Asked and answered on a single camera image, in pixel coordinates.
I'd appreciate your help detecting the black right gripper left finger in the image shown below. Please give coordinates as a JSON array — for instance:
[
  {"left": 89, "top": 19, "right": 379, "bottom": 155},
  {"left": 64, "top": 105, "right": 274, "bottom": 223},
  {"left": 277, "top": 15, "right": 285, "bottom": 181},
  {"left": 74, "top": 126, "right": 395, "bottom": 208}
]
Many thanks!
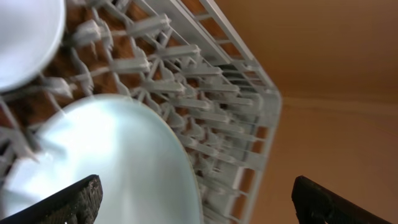
[{"left": 1, "top": 174, "right": 103, "bottom": 224}]

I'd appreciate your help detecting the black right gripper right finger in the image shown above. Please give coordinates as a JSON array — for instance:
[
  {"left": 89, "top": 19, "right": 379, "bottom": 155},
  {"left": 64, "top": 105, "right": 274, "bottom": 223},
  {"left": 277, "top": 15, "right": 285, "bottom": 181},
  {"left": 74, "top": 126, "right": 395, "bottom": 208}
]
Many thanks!
[{"left": 291, "top": 175, "right": 387, "bottom": 224}]

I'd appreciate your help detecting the light blue plate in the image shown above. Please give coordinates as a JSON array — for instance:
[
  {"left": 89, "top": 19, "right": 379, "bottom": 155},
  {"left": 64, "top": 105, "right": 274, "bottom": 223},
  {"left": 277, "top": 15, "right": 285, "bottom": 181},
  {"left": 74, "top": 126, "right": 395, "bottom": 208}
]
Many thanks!
[{"left": 1, "top": 94, "right": 203, "bottom": 224}]

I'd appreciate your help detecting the light blue bowl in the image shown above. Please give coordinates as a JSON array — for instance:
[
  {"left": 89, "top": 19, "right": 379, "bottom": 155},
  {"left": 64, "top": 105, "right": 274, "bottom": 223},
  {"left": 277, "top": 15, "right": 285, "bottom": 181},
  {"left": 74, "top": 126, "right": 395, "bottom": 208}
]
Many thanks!
[{"left": 1, "top": 0, "right": 66, "bottom": 92}]

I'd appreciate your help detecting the grey dishwasher rack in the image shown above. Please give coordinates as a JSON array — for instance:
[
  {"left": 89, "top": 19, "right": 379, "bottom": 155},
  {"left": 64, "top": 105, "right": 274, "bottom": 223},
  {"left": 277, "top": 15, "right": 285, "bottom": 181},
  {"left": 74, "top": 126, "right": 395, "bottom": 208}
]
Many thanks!
[{"left": 1, "top": 1, "right": 282, "bottom": 223}]

